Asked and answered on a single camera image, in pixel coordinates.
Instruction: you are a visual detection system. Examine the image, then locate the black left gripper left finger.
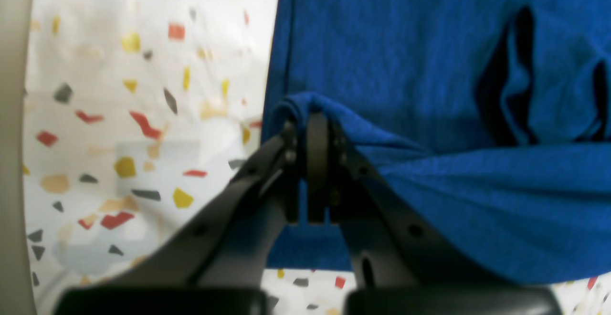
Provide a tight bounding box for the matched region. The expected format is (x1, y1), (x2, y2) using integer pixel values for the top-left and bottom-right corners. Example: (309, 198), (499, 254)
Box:
(55, 113), (330, 315)

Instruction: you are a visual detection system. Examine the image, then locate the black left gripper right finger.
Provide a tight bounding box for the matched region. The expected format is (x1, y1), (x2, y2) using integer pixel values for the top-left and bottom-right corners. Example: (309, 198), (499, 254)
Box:
(329, 123), (562, 315)

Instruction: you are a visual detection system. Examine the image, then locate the dark blue t-shirt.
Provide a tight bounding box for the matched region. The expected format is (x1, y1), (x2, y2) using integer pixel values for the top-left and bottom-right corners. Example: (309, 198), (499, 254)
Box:
(262, 0), (610, 284)

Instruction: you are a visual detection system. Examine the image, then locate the terrazzo patterned table cloth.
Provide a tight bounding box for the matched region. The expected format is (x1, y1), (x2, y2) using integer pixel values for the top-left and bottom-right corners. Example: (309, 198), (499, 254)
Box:
(22, 0), (610, 315)

